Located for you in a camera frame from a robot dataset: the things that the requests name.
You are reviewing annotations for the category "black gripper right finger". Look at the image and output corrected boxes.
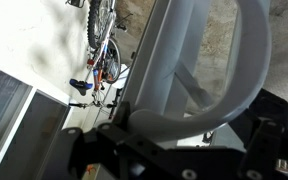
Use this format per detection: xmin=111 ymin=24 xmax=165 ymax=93
xmin=228 ymin=88 xmax=288 ymax=180

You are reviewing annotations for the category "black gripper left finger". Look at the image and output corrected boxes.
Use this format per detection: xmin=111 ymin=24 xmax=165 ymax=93
xmin=37 ymin=101 xmax=167 ymax=180

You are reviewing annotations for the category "grey door pull handle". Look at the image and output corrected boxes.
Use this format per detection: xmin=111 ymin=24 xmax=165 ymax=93
xmin=127 ymin=0 xmax=273 ymax=143

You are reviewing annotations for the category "white framed sliding glass door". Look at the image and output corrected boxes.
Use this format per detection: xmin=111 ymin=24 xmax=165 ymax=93
xmin=115 ymin=0 xmax=288 ymax=151

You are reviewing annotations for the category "black pole red band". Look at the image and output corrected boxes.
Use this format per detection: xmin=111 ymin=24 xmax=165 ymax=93
xmin=107 ymin=87 xmax=123 ymax=120

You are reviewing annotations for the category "white plastic bag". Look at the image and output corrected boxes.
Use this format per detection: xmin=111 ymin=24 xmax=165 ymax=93
xmin=112 ymin=63 xmax=133 ymax=89

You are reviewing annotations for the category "blue white bicycle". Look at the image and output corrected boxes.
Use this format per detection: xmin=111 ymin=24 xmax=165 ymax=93
xmin=65 ymin=0 xmax=133 ymax=111

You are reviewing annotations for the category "exterior window white frame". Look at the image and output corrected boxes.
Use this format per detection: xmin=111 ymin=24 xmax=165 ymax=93
xmin=0 ymin=61 xmax=72 ymax=180

